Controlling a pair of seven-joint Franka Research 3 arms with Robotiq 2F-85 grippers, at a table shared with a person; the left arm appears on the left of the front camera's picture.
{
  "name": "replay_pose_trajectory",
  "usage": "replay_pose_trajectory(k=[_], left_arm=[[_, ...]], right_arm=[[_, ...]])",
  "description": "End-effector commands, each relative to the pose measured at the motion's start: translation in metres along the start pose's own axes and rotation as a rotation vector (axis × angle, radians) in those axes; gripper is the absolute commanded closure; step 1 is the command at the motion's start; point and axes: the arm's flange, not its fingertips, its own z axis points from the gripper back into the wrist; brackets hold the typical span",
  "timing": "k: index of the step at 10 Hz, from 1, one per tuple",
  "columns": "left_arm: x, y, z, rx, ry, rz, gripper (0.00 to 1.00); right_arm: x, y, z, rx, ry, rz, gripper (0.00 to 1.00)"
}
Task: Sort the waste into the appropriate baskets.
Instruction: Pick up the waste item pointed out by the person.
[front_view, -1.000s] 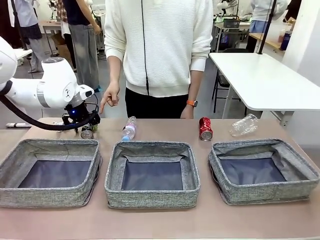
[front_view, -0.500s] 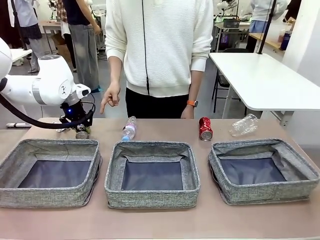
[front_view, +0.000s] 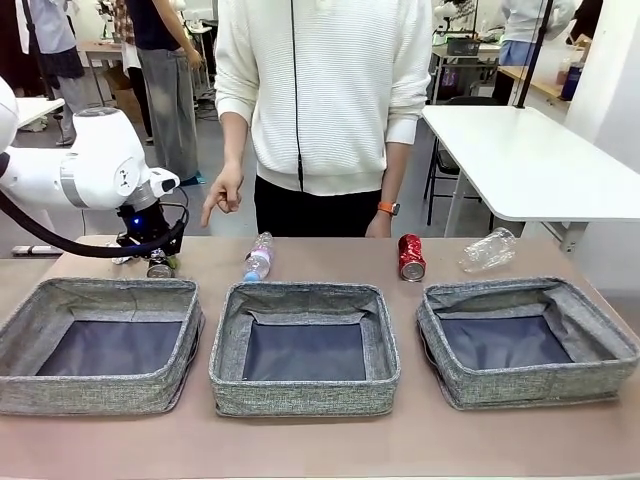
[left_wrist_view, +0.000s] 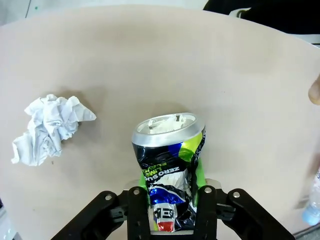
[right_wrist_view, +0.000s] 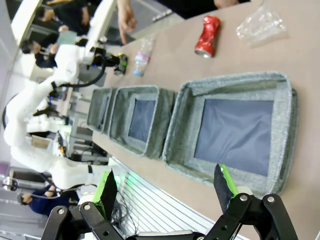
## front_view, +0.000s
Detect black plastic crate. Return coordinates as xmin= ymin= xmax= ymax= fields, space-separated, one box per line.
xmin=446 ymin=38 xmax=482 ymax=57

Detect brown cardboard box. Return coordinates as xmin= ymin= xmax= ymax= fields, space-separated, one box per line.
xmin=103 ymin=67 xmax=145 ymax=125

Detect bystander in pale blue shirt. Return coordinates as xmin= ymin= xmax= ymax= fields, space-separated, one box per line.
xmin=27 ymin=0 xmax=99 ymax=147

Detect large crushed clear bottle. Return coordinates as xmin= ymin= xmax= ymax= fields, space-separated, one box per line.
xmin=458 ymin=227 xmax=519 ymax=275

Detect person's left forearm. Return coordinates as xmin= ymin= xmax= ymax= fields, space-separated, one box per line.
xmin=380 ymin=141 xmax=409 ymax=206

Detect person's right hand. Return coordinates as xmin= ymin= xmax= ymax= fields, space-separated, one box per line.
xmin=199 ymin=162 xmax=246 ymax=230

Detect person's right forearm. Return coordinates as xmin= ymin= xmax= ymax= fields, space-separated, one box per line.
xmin=219 ymin=110 xmax=251 ymax=169

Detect small pink-label water bottle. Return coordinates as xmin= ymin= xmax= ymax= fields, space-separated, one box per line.
xmin=242 ymin=231 xmax=277 ymax=284

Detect red soda can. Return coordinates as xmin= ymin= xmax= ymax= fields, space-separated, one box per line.
xmin=397 ymin=233 xmax=429 ymax=284

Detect blue bottle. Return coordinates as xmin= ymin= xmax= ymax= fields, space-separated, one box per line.
xmin=559 ymin=49 xmax=586 ymax=102

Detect blue floor mat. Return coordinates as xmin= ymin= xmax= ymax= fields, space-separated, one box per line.
xmin=169 ymin=169 xmax=207 ymax=187

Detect large white table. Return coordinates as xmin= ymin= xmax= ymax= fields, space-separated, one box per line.
xmin=420 ymin=102 xmax=640 ymax=251

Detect person's black trousers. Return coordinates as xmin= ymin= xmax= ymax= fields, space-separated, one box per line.
xmin=253 ymin=172 xmax=389 ymax=239

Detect bystander in plaid shirt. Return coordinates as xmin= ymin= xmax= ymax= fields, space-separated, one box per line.
xmin=110 ymin=0 xmax=154 ymax=146

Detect grey fabric basket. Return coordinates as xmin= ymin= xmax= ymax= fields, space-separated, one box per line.
xmin=415 ymin=276 xmax=640 ymax=412
xmin=0 ymin=277 xmax=206 ymax=417
xmin=208 ymin=281 xmax=402 ymax=419

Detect wooden workbench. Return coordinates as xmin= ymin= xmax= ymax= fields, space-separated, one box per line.
xmin=498 ymin=64 xmax=569 ymax=104

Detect black and silver drink can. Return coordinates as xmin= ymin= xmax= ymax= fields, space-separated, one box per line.
xmin=146 ymin=252 xmax=177 ymax=279

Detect black stand pole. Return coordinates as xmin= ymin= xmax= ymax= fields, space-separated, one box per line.
xmin=514 ymin=0 xmax=555 ymax=110

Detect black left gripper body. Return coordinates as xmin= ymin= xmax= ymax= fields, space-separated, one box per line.
xmin=117 ymin=197 xmax=187 ymax=259

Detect black cord on sweater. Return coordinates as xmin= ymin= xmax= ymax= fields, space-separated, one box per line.
xmin=293 ymin=0 xmax=307 ymax=193

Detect small wooden table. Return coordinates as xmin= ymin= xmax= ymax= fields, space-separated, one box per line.
xmin=77 ymin=41 xmax=126 ymax=69

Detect bystander in grey wide trousers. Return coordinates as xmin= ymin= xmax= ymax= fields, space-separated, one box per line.
xmin=122 ymin=0 xmax=204 ymax=182

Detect person's left hand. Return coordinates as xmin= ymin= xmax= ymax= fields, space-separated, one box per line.
xmin=364 ymin=212 xmax=394 ymax=239

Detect black folding chair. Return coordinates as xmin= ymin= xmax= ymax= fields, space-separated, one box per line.
xmin=423 ymin=134 xmax=496 ymax=231

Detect bystander in white top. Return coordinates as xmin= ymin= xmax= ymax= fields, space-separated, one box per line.
xmin=497 ymin=0 xmax=579 ymax=69

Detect person in white sweater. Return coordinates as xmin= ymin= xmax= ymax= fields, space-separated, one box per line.
xmin=213 ymin=0 xmax=434 ymax=197

